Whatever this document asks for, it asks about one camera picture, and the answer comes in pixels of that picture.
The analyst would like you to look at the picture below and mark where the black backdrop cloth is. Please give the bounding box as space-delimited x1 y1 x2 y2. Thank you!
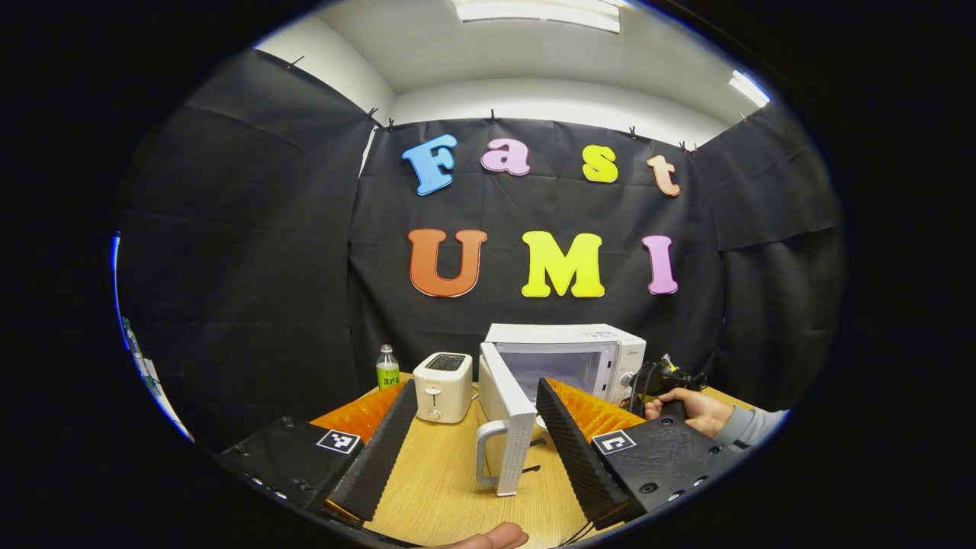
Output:
114 47 847 451

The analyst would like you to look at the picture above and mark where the white toaster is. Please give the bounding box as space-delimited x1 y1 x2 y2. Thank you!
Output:
413 352 474 425

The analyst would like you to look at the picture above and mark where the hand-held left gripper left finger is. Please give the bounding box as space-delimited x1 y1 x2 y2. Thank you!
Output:
217 379 419 527

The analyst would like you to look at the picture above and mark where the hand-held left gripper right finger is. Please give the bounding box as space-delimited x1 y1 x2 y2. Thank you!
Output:
535 377 752 531

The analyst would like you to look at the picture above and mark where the white microwave oven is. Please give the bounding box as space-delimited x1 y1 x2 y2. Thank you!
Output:
474 323 648 498

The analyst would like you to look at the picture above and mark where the green label plastic bottle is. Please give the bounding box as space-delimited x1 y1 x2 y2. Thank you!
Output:
376 344 401 390

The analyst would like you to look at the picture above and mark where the large ceiling light panel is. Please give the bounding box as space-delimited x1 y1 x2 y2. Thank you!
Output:
453 0 623 34

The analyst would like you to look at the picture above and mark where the small ceiling light panel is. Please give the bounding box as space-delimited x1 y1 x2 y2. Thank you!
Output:
728 70 772 108

